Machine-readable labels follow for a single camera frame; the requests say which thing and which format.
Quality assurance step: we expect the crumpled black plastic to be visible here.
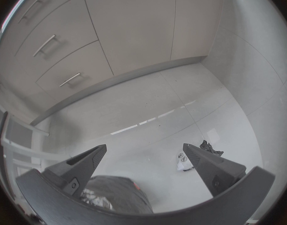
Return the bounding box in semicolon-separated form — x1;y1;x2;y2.
199;140;224;157

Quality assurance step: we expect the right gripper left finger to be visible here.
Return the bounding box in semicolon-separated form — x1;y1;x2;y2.
43;144;107;199

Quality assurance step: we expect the white printed wrapper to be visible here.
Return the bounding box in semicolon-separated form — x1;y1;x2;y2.
176;152;195;172

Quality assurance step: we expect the white frame stand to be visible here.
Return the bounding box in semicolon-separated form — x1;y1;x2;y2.
0;112;50;176

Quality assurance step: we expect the black plastic bag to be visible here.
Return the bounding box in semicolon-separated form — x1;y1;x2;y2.
81;175;154;214

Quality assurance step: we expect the white cabinet with drawers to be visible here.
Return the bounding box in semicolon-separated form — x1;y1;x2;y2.
0;0;225;126

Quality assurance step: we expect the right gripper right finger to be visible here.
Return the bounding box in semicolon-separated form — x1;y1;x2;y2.
183;143;247;198

